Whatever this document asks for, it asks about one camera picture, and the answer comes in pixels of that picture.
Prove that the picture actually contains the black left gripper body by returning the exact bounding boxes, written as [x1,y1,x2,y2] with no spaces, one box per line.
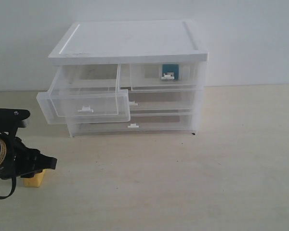
[4,137,57,178]

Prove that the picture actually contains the white plastic drawer cabinet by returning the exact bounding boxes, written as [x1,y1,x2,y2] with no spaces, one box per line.
[49,20,208,134]

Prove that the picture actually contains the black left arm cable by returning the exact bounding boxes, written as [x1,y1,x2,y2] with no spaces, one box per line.
[0,134,17,200]

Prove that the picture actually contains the clear wide drawer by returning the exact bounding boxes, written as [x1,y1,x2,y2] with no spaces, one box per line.
[67,114,197,137]
[129,90,202,111]

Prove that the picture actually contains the clear middle wide drawer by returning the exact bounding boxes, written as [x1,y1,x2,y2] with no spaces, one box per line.
[129,90,202,111]

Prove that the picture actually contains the clear bottom wide drawer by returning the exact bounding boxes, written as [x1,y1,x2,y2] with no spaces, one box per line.
[67,114,197,137]

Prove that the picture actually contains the small blue white box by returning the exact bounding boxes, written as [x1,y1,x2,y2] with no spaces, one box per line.
[161,64,180,80]

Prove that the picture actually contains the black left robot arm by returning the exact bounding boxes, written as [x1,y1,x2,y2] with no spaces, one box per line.
[0,134,57,180]

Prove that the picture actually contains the yellow cheese wedge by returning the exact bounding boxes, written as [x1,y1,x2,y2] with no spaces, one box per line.
[24,170,46,188]

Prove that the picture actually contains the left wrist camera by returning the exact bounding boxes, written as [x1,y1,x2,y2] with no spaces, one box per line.
[0,108,31,132]

